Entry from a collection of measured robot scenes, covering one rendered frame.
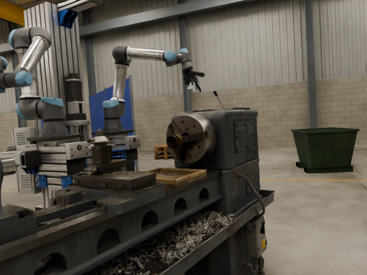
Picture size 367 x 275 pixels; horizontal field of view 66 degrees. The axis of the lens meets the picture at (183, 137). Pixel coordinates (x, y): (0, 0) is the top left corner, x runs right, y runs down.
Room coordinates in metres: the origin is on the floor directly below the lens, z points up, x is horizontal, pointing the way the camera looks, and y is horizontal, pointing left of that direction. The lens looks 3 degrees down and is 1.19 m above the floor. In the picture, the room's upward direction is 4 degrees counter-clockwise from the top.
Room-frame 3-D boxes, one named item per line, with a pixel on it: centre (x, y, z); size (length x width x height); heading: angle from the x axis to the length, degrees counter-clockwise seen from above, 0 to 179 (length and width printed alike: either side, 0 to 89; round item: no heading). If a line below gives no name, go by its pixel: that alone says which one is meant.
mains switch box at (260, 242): (2.02, -0.48, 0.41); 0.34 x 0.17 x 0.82; 144
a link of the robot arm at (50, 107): (1.71, 0.77, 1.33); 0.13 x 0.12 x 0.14; 82
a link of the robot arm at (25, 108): (1.72, 0.90, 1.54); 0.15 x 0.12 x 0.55; 82
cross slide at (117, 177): (1.34, 0.35, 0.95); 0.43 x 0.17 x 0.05; 54
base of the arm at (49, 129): (1.71, 0.76, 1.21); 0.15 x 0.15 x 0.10
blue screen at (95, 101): (8.33, 2.17, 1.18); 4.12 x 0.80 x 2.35; 31
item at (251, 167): (2.18, -0.26, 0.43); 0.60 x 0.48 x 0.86; 144
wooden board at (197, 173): (1.64, 0.11, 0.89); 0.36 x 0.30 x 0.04; 54
